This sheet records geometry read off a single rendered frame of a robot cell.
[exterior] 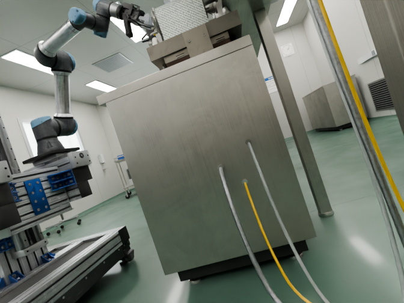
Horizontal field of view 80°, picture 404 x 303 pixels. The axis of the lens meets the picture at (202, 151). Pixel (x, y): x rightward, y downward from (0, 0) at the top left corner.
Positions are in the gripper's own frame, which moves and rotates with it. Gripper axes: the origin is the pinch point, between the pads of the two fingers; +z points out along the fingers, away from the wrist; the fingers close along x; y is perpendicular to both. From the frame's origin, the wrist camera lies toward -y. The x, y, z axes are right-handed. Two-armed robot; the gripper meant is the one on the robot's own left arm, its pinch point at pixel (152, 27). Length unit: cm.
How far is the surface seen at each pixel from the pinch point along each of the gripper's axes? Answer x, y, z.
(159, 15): -8.4, 4.3, 5.6
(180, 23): -8.4, 3.7, 17.0
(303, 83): 548, 150, 169
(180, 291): -30, -108, 66
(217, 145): -34, -43, 58
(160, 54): -28.1, -17.0, 21.3
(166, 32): -8.4, -2.2, 11.7
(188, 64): -34, -18, 36
